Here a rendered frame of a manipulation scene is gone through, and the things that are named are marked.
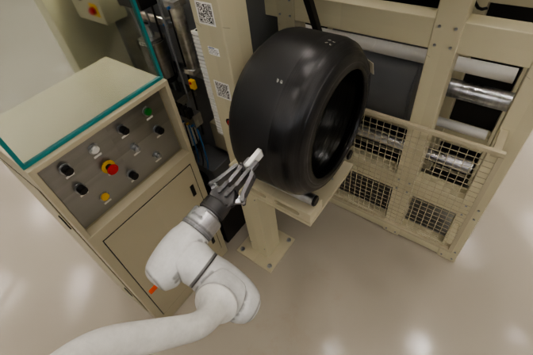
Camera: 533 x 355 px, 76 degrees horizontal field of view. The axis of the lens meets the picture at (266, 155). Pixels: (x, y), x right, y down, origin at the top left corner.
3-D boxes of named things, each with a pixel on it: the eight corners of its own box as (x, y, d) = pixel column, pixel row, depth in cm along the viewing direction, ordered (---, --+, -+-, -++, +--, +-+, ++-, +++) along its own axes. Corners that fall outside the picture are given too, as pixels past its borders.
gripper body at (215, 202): (216, 214, 86) (239, 187, 90) (193, 200, 90) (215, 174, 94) (224, 227, 92) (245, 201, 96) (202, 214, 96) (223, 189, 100)
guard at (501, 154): (297, 181, 213) (293, 87, 164) (299, 180, 214) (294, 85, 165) (450, 253, 170) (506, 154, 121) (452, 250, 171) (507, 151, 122)
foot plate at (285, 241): (236, 250, 217) (235, 249, 215) (261, 220, 231) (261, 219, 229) (270, 272, 204) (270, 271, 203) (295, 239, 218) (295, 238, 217)
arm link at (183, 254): (179, 223, 94) (216, 252, 93) (138, 270, 87) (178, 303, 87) (179, 215, 84) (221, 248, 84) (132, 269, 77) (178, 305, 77)
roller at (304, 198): (241, 173, 144) (239, 166, 141) (247, 166, 147) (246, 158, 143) (313, 209, 128) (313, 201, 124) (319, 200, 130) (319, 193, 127)
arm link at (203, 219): (176, 215, 87) (192, 197, 90) (189, 230, 94) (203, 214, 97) (202, 231, 83) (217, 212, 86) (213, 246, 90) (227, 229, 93)
